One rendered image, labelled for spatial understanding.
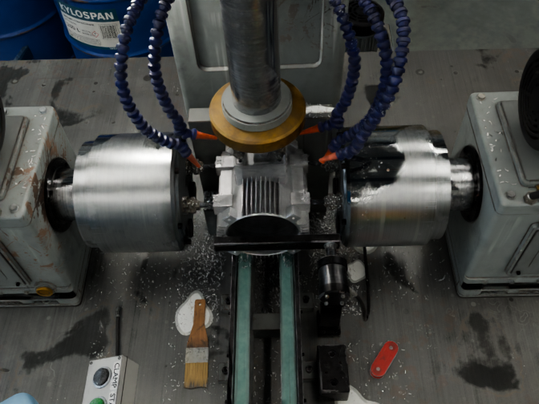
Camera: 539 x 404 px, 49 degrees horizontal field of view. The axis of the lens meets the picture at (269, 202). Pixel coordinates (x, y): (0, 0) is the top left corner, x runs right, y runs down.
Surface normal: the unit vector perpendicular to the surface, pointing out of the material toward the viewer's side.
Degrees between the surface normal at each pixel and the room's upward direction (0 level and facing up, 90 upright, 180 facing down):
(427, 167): 21
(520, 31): 0
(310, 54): 90
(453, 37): 0
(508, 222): 90
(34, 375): 0
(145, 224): 66
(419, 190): 39
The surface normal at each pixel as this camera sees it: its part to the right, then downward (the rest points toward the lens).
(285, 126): -0.04, -0.58
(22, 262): 0.00, 0.81
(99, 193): -0.03, 0.00
